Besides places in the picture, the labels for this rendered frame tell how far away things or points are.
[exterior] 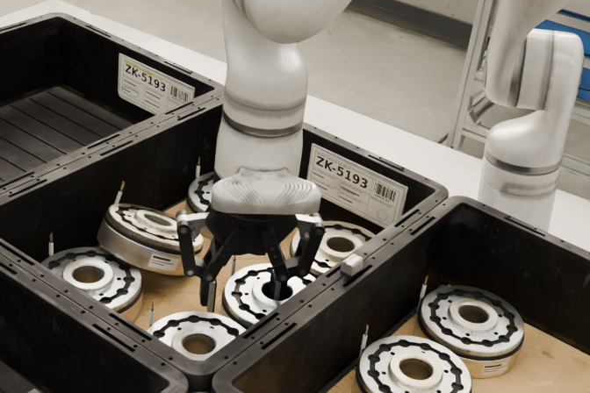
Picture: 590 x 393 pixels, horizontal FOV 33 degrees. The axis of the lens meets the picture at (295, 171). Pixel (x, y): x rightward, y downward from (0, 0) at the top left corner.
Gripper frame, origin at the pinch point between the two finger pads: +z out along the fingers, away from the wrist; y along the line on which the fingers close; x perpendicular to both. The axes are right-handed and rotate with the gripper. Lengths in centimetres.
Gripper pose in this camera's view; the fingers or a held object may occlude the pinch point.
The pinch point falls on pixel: (242, 295)
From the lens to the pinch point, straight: 96.7
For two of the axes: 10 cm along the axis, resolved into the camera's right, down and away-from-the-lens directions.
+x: 1.5, 5.2, -8.4
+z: -1.2, 8.5, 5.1
